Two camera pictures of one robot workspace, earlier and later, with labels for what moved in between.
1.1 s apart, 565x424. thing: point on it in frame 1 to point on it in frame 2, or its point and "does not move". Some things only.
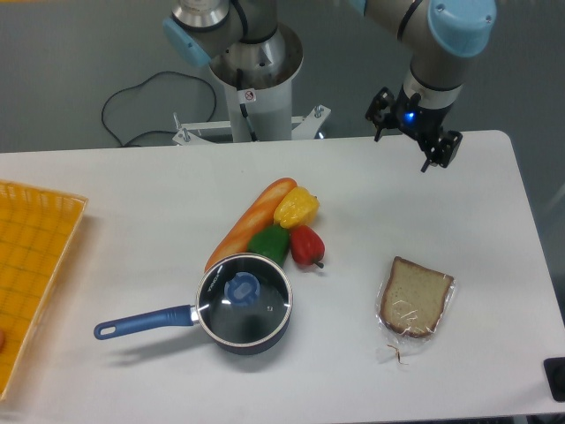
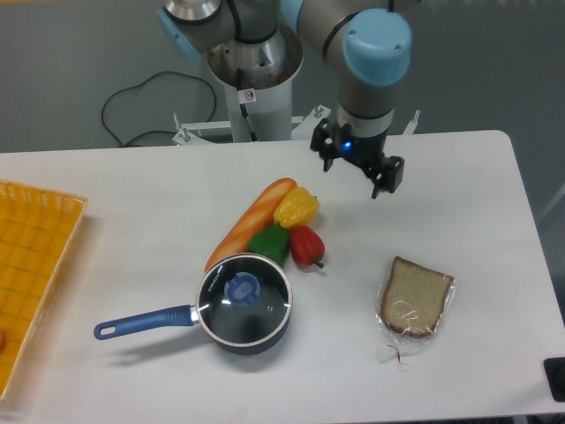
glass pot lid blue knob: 241,288 does not move
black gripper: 418,122 to 364,150
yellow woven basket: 36,227 does not move
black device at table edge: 554,369 does not move
